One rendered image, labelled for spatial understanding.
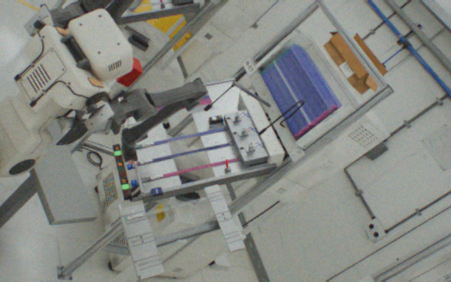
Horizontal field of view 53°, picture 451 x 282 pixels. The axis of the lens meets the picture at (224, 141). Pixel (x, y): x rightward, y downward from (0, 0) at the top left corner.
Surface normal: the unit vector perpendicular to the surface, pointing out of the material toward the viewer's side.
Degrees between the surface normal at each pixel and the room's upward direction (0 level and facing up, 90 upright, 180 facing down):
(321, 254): 90
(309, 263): 90
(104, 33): 48
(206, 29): 90
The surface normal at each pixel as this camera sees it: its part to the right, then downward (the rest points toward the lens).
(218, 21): 0.31, 0.75
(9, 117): -0.33, -0.02
